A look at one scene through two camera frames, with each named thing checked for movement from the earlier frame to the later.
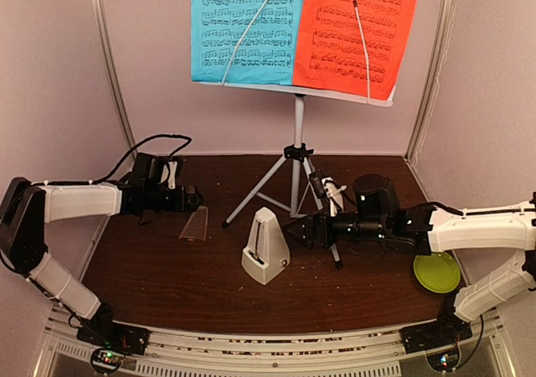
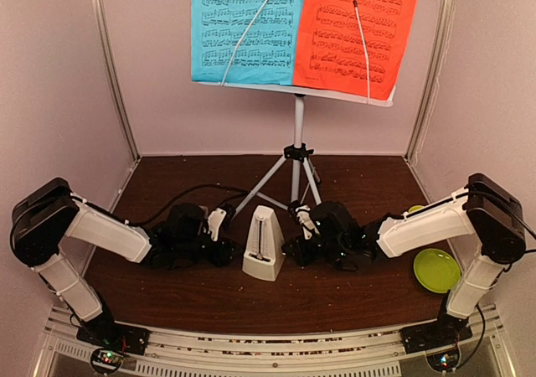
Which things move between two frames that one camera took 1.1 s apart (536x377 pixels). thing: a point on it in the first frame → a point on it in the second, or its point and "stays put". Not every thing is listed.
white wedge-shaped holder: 267,251 stays put
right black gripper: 311,224 → 300,255
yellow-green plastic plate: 437,273 stays put
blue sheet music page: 221,6 stays put
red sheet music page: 328,54 stays put
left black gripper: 191,205 → 223,258
